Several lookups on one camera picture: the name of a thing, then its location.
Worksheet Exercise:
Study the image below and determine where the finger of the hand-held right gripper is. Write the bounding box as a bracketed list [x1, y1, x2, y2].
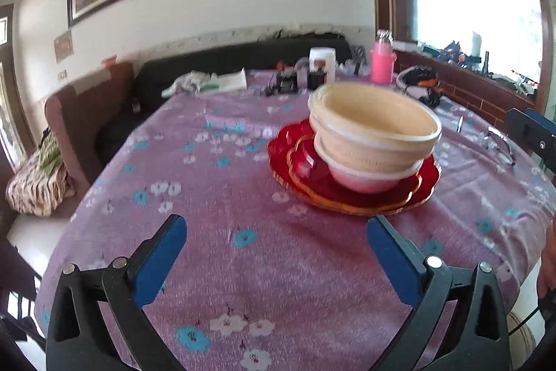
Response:
[505, 107, 556, 186]

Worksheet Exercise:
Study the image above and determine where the pink thermos with knit sleeve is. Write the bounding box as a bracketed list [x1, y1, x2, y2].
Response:
[370, 29, 398, 84]

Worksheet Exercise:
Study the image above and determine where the green patterned cloth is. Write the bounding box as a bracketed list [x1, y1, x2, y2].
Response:
[37, 136, 64, 172]

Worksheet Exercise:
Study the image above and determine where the black leather sofa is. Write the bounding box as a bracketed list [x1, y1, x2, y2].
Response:
[95, 38, 352, 167]

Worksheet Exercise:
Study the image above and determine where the brown printed blanket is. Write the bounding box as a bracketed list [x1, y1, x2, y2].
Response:
[5, 160, 70, 217]

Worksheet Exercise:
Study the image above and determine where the wooden door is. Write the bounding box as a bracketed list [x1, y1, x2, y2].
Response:
[0, 3, 35, 172]

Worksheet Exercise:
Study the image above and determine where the person's right forearm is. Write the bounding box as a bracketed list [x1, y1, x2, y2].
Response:
[537, 215, 556, 299]

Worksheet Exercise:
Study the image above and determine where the brown sofa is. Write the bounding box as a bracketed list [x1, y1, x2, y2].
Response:
[43, 60, 135, 198]

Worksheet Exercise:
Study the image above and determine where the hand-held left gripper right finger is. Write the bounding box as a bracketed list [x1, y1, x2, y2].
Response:
[367, 215, 509, 371]

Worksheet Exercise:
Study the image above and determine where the small red gold-rimmed plate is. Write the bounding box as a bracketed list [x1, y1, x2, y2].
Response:
[287, 136, 424, 211]

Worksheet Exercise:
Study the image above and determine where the dark wooden chair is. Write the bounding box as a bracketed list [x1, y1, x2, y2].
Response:
[0, 236, 44, 354]

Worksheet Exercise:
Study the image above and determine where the white plastic jar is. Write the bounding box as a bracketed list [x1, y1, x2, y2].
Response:
[309, 48, 337, 85]

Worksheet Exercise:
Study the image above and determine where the black electronic device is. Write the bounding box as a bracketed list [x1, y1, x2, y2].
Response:
[306, 69, 328, 90]
[276, 69, 300, 94]

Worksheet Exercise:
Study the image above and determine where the large white paper bowl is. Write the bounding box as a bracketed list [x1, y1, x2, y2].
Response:
[313, 132, 436, 194]

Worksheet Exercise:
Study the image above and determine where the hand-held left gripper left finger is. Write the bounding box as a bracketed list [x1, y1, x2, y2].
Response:
[44, 213, 188, 371]

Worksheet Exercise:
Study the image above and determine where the large cream plastic bowl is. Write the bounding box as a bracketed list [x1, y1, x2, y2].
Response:
[309, 106, 441, 174]

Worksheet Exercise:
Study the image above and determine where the black cable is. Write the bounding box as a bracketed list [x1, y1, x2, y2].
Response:
[506, 297, 556, 337]

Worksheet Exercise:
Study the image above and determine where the white crumpled cloth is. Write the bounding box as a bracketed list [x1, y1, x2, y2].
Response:
[162, 71, 209, 98]

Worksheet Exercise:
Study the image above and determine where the small wall plaque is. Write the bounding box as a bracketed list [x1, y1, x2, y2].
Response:
[53, 30, 72, 61]

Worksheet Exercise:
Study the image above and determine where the large red scalloped plate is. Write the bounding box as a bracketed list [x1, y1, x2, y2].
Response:
[267, 121, 441, 215]

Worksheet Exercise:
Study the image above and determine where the black orange tools pile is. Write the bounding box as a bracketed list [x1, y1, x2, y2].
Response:
[423, 41, 491, 72]

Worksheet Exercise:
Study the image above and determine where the purple floral tablecloth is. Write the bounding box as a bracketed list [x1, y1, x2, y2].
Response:
[34, 69, 556, 371]

